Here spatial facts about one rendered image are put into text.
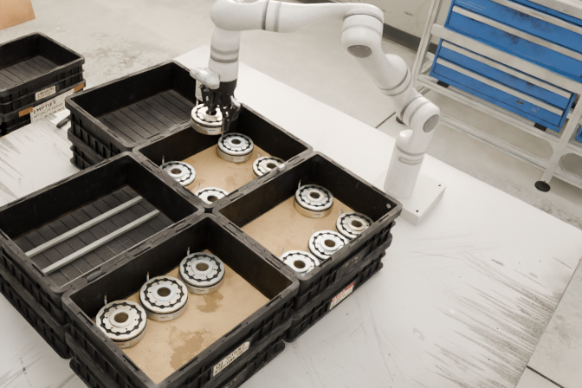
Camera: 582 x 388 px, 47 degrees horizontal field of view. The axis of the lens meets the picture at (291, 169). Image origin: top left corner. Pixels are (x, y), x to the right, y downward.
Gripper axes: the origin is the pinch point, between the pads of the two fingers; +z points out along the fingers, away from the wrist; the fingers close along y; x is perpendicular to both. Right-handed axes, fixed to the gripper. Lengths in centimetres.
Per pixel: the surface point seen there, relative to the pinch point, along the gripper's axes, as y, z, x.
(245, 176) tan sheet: -6.1, 17.3, -6.0
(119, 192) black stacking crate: 9.0, 17.3, 24.7
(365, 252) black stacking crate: -47, 17, -9
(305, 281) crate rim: -48, 8, 18
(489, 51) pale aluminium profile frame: 11, 40, -192
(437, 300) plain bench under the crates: -64, 31, -22
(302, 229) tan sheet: -30.6, 17.5, -2.7
